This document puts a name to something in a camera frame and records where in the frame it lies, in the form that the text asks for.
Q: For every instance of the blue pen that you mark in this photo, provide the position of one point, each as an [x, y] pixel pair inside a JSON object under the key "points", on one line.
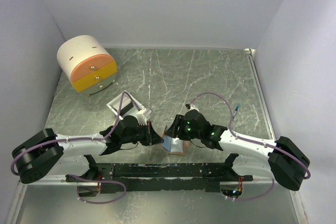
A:
{"points": [[235, 112]]}

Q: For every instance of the black credit card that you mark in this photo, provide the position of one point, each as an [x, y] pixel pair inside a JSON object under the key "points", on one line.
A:
{"points": [[127, 108]]}

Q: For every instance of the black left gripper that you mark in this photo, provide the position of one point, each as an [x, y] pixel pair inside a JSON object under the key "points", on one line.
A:
{"points": [[151, 137]]}

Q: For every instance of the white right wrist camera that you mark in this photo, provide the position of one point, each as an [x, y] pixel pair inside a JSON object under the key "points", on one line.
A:
{"points": [[191, 107]]}

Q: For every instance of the cream drawer cabinet orange fronts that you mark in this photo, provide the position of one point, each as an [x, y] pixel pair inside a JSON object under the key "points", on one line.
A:
{"points": [[86, 64]]}

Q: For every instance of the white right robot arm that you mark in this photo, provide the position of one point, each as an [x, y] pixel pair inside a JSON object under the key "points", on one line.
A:
{"points": [[281, 159]]}

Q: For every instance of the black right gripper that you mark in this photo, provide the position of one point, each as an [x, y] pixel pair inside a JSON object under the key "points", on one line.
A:
{"points": [[174, 131]]}

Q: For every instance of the pink blue card holder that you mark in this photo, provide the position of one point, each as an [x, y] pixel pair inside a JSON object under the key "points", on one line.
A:
{"points": [[174, 146]]}

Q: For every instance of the white card tray box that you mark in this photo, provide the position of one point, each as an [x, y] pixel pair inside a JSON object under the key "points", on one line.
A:
{"points": [[114, 104]]}

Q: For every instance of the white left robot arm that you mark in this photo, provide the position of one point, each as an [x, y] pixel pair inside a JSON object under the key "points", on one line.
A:
{"points": [[40, 154]]}

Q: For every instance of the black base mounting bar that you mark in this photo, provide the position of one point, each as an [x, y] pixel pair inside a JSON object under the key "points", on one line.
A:
{"points": [[156, 177]]}

